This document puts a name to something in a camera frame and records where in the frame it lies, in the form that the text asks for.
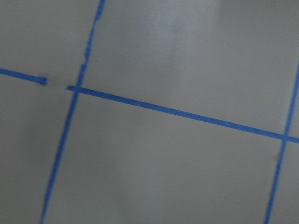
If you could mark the long blue tape strip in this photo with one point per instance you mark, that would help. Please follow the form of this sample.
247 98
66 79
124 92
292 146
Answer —
175 112

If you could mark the crossing blue tape strip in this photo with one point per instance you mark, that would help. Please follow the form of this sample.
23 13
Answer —
276 177

